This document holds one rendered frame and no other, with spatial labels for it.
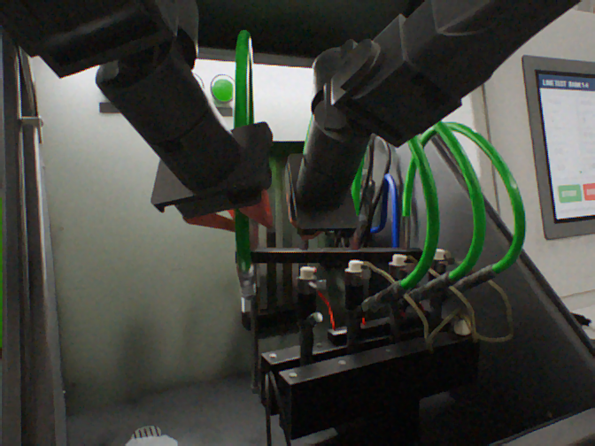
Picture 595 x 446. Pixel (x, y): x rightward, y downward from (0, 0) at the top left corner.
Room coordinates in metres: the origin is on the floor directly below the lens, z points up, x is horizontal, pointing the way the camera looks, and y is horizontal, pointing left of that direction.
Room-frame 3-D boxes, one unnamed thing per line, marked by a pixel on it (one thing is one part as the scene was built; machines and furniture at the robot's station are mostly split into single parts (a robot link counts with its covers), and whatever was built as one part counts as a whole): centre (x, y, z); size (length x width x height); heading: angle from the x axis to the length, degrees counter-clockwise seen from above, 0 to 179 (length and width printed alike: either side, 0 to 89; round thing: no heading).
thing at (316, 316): (0.61, -0.02, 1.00); 0.05 x 0.03 x 0.21; 27
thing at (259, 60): (0.86, 0.11, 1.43); 0.54 x 0.03 x 0.02; 117
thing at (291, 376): (0.68, -0.12, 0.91); 0.34 x 0.10 x 0.15; 117
